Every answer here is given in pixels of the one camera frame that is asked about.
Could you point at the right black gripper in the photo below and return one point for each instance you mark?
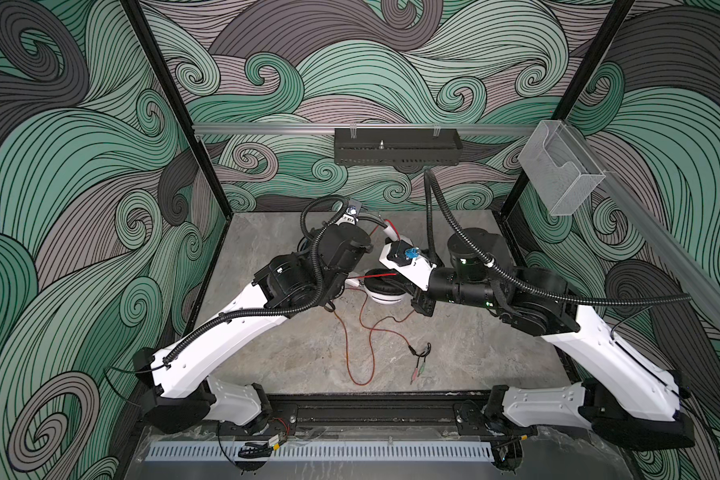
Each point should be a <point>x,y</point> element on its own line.
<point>427,301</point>

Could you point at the white black headphones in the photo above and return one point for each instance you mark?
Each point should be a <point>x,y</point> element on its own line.
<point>378,283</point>

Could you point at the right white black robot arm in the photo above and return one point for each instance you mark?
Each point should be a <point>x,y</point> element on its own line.
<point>627,400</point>

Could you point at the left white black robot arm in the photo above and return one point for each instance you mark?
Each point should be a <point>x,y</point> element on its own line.
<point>181,390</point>

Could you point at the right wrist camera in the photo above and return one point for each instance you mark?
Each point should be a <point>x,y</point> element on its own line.
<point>407,260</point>

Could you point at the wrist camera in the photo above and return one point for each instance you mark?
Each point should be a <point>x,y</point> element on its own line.
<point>350,214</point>
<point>407,260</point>

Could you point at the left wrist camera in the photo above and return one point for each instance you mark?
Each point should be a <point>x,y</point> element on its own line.
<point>350,214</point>

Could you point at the black perforated wall tray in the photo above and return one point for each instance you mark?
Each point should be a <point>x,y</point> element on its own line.
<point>407,149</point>

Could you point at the aluminium rail back wall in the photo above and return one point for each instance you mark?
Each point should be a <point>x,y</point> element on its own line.
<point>305,129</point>

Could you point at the aluminium rail wall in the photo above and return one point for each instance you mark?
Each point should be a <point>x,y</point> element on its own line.
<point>305,129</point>
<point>669,188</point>

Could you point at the clear plastic wall bin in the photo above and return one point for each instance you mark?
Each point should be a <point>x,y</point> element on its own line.
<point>561,167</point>

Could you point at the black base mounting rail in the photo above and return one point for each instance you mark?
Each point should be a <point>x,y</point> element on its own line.
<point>470,413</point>

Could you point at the white slotted cable duct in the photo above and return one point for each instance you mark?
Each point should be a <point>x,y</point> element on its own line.
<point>434,451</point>

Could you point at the aluminium rail right wall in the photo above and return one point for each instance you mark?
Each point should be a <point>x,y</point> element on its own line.
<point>669,188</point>

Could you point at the black frame post left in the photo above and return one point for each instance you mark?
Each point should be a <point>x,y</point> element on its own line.
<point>154,56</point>

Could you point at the black frame post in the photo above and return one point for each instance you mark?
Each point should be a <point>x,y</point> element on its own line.
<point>592,58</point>
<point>154,56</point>

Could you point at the black frame post right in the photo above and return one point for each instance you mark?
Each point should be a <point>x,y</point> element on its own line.
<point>592,58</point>

